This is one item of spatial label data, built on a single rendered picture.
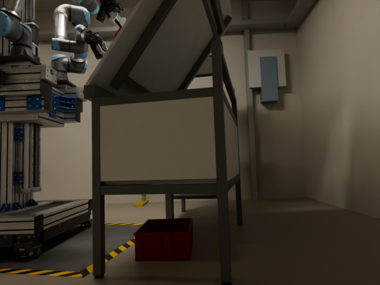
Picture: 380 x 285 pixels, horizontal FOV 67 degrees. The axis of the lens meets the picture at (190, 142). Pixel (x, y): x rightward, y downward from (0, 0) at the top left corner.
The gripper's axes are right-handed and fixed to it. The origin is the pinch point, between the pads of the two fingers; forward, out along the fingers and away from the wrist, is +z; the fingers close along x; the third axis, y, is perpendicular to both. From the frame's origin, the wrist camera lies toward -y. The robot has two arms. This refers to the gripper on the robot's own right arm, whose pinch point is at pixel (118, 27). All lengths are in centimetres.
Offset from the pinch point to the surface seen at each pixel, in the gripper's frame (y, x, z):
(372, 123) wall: 106, 120, 132
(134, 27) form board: 14.7, -24.1, 20.5
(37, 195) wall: -276, 157, 12
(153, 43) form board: 13.4, -1.1, 21.1
